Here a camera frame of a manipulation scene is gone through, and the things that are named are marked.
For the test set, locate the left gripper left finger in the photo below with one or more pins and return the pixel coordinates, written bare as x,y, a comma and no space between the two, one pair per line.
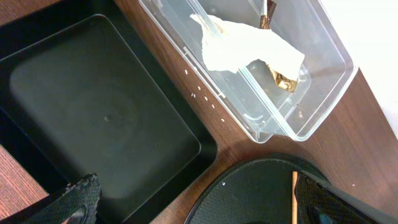
76,203

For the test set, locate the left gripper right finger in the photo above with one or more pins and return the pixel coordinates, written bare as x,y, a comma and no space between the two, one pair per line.
317,205

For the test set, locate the wooden chopstick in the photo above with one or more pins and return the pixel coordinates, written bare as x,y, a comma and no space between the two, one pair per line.
294,200

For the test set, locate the gold snack wrapper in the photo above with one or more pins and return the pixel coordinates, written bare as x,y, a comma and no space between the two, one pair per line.
267,9

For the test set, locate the white napkin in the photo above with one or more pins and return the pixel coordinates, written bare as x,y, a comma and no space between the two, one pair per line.
240,44

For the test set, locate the clear plastic waste bin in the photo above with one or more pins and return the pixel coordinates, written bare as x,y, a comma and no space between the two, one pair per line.
250,96

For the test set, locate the round black serving tray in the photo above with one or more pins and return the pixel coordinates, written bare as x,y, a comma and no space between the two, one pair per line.
260,191

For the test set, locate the black rectangular tray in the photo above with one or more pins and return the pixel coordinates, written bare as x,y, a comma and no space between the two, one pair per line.
81,93

